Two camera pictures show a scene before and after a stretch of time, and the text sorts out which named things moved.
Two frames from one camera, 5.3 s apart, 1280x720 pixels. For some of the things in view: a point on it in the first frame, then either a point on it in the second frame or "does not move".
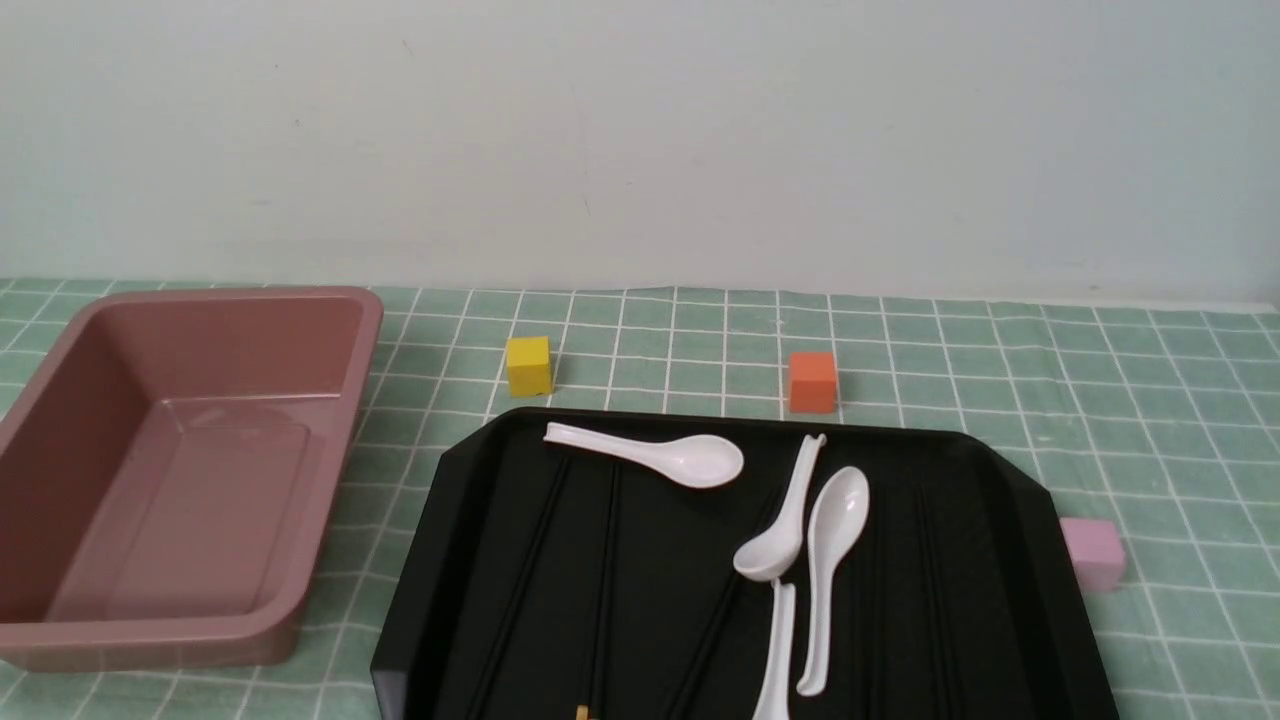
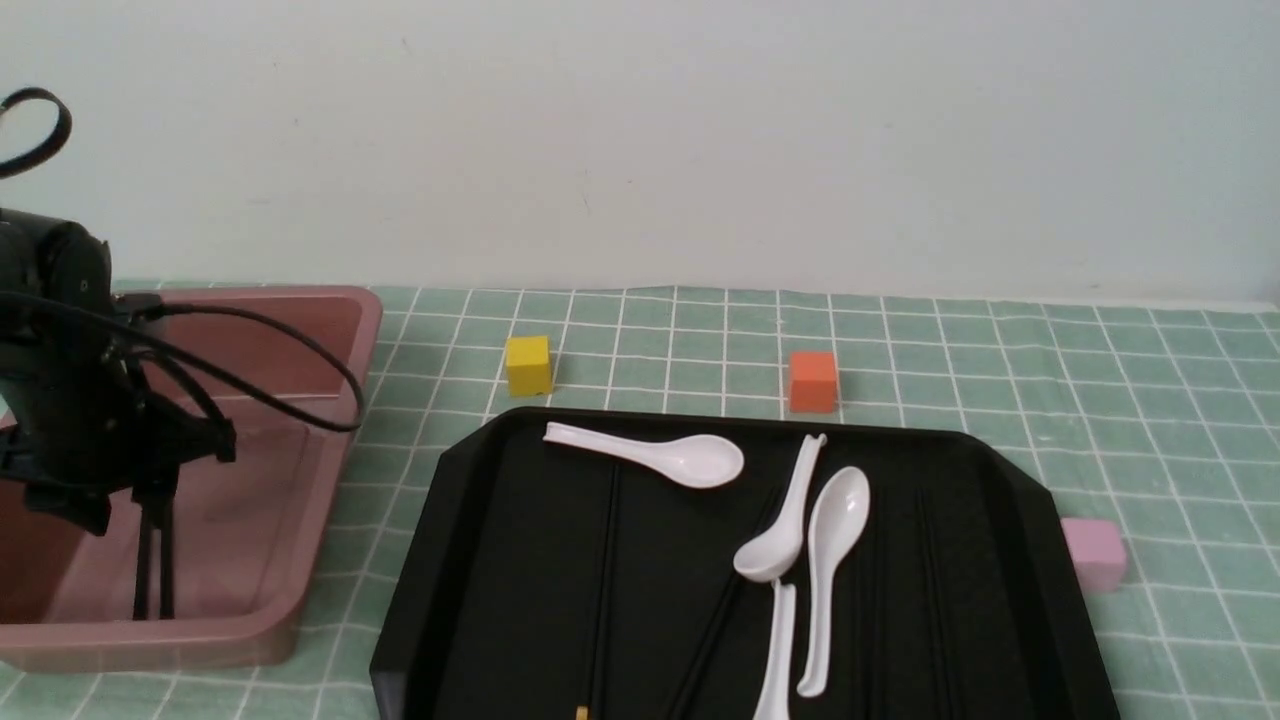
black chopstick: x=523 y=592 → x=155 y=572
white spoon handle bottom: x=774 y=701 does not move
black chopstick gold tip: x=583 y=709 does not move
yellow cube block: x=529 y=366 does not move
